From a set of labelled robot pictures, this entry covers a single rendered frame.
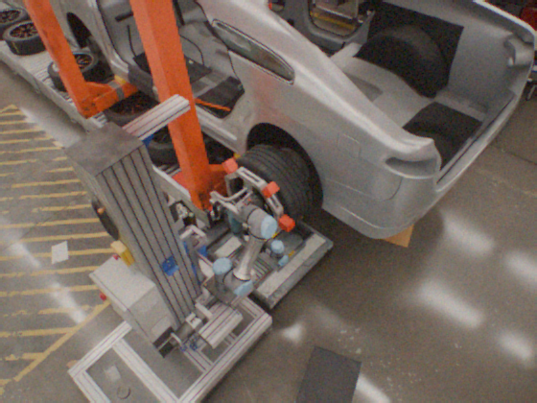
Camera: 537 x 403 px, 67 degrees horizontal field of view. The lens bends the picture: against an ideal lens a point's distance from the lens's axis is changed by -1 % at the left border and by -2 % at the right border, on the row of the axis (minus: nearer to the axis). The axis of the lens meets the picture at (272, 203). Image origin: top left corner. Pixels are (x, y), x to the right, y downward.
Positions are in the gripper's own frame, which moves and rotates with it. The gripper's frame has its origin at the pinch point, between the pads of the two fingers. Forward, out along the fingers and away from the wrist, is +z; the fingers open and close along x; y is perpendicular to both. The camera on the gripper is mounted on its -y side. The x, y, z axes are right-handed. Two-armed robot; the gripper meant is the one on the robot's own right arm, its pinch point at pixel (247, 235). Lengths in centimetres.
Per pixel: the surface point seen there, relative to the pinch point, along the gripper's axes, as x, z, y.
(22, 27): -67, 548, -36
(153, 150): -29, 165, -36
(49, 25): -15, 256, 71
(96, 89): -32, 258, -6
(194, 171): -8, 63, 16
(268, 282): -10, -4, -75
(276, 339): 19, -40, -83
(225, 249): -10, 48, -75
